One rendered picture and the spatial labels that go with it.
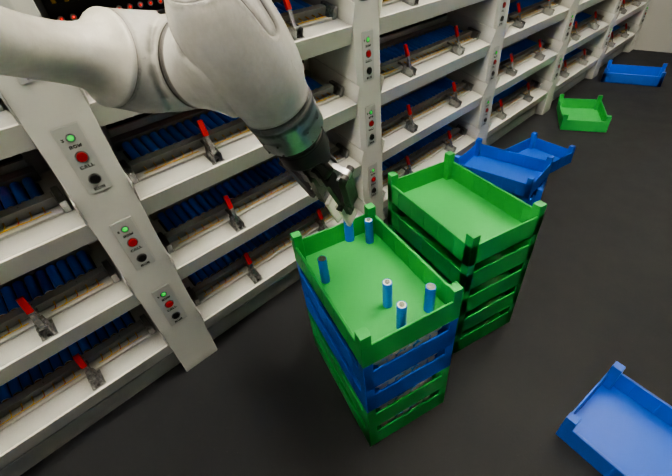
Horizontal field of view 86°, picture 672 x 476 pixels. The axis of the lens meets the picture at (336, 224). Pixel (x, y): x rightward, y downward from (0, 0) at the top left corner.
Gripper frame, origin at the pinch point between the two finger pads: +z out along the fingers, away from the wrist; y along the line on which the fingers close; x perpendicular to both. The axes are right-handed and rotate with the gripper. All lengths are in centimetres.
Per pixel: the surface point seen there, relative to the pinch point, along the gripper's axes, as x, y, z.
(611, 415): -7, 55, 51
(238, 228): -7.3, -31.7, 13.9
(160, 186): -10.1, -35.6, -7.6
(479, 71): 96, -6, 54
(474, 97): 88, -6, 60
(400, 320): -12.8, 15.6, 8.9
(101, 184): -16.1, -36.3, -16.7
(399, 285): -5.5, 10.9, 15.9
